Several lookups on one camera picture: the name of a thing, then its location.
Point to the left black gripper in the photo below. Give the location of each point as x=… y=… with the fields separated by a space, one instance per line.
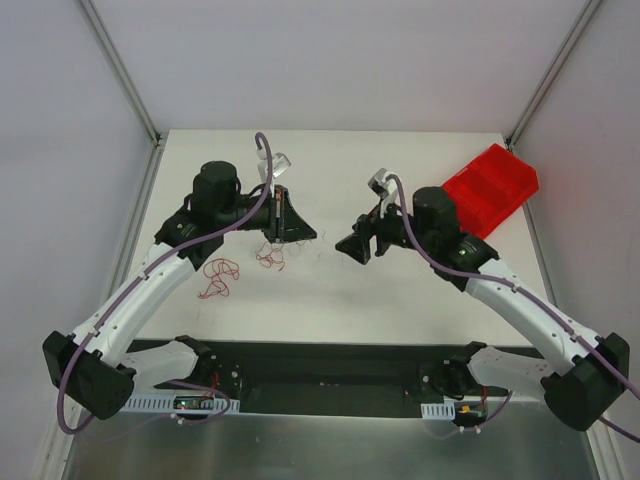
x=279 y=215

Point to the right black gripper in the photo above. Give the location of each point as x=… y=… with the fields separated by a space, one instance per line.
x=372 y=236

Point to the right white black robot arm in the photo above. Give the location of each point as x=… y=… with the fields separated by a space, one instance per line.
x=580 y=374

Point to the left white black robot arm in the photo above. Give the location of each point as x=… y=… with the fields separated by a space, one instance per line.
x=93 y=365

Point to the red plastic bin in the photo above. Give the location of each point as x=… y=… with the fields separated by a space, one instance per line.
x=489 y=189

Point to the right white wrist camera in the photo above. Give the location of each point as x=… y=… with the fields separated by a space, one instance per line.
x=385 y=188

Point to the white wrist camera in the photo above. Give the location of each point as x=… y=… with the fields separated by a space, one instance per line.
x=385 y=188
x=279 y=164

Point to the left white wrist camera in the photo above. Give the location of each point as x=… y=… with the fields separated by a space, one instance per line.
x=279 y=164

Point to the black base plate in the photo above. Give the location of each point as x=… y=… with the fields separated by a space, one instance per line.
x=349 y=380

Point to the right white cable duct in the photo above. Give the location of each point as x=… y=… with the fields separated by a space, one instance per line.
x=443 y=411

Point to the white cable duct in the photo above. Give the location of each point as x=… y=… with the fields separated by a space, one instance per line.
x=179 y=404
x=443 y=411

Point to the left white cable duct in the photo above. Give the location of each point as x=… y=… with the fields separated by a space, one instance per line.
x=179 y=404

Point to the left aluminium frame post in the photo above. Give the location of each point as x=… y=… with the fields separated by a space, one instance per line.
x=119 y=70

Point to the aluminium frame post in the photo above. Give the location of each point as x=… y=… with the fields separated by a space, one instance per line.
x=119 y=70
x=577 y=32

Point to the right aluminium frame post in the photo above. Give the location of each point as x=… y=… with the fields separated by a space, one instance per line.
x=577 y=32

